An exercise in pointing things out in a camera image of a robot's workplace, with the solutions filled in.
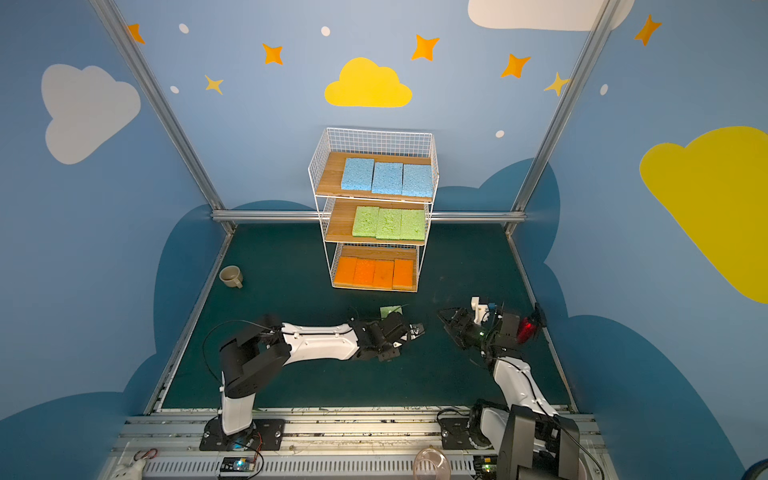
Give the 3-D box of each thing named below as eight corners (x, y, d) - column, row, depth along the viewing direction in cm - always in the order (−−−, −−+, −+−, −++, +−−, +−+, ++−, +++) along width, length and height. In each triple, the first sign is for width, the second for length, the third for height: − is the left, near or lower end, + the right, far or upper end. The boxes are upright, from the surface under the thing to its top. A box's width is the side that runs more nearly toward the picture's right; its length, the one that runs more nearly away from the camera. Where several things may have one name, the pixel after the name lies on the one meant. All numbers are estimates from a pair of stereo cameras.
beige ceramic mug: (222, 288, 104) (215, 280, 100) (228, 273, 108) (222, 265, 105) (242, 288, 104) (236, 280, 100) (247, 273, 108) (242, 265, 105)
